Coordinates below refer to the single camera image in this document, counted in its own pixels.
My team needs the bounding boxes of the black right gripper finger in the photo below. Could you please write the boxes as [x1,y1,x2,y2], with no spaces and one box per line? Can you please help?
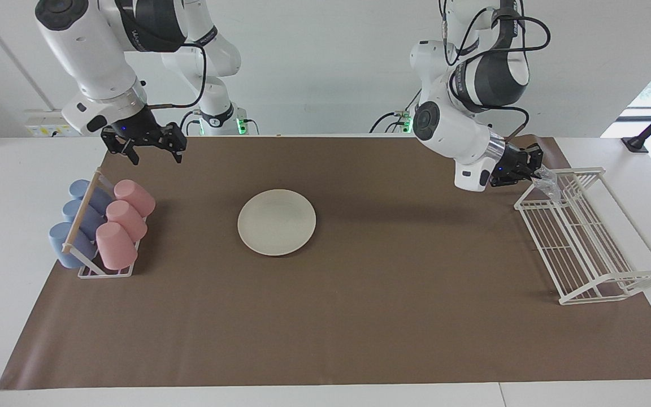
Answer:
[153,124,188,164]
[101,129,140,166]

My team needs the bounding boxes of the white wire dish rack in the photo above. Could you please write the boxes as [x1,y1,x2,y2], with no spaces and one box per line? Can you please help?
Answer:
[514,167,651,306]

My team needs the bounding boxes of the black base cable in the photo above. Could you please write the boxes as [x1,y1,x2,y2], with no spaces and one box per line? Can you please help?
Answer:
[369,88,423,135]
[177,109,202,136]

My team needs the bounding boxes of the blue plastic cup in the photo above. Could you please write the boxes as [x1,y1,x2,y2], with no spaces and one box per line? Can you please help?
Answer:
[69,179,112,214]
[62,199,106,241]
[49,222,99,269]

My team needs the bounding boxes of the clear plastic bag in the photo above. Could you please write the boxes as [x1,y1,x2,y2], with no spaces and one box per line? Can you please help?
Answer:
[532,167,567,204]

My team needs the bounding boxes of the cream round plate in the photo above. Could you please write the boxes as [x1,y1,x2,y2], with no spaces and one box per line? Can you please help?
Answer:
[237,189,317,257]

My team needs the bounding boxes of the white wall socket box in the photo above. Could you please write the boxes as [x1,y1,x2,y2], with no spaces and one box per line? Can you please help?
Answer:
[24,109,77,137]

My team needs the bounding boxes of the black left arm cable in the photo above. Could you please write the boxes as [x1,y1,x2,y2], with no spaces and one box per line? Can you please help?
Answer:
[441,0,552,142]

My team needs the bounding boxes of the pink plastic cup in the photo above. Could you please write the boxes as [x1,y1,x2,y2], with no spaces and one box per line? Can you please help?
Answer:
[114,179,156,218]
[106,200,148,243]
[96,222,138,270]

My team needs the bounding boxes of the brown table mat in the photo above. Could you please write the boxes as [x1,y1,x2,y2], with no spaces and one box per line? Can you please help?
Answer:
[0,134,651,391]

